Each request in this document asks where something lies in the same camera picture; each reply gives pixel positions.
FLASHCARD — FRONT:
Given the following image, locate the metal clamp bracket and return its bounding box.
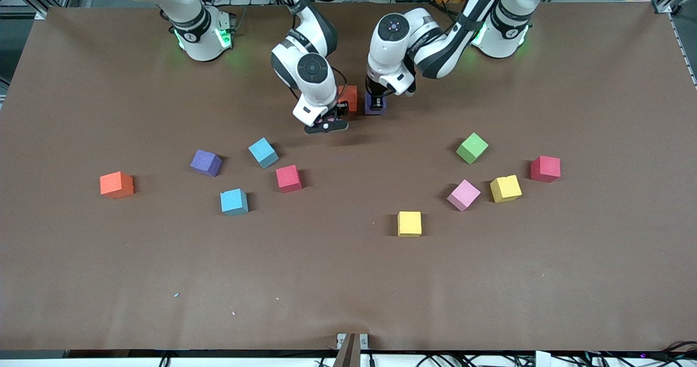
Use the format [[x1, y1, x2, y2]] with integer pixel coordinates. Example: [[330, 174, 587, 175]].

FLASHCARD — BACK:
[[336, 332, 370, 351]]

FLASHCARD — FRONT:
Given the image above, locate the cyan foam cube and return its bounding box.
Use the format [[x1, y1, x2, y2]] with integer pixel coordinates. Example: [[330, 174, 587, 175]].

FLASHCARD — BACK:
[[248, 137, 280, 169], [220, 188, 249, 216]]

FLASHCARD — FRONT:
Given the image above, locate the purple foam cube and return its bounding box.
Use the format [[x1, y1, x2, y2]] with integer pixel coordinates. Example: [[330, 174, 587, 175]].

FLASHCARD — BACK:
[[364, 90, 388, 116], [190, 149, 223, 178]]

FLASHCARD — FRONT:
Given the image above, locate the yellow foam cube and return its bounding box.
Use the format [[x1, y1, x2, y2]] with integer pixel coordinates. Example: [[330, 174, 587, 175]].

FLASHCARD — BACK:
[[398, 211, 423, 237], [490, 175, 523, 203]]

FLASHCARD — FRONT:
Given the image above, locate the orange foam cube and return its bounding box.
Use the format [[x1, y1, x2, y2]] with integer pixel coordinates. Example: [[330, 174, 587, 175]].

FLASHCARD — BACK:
[[338, 85, 358, 113], [100, 171, 135, 199]]

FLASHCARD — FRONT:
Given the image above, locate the brown mount post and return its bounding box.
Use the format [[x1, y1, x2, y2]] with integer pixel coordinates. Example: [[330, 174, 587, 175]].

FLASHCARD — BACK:
[[333, 333, 362, 367]]

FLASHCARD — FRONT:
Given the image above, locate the green foam cube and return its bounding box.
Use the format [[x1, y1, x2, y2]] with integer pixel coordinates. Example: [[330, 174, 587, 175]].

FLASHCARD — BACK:
[[456, 132, 490, 165]]

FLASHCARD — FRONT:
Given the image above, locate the black right camera cable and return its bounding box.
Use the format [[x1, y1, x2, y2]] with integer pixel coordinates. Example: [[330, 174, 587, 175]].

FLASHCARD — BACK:
[[329, 65, 350, 102]]

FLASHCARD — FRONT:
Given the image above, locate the red foam cube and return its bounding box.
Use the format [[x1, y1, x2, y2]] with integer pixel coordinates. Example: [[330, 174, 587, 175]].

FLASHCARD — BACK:
[[276, 164, 303, 193], [530, 156, 561, 184]]

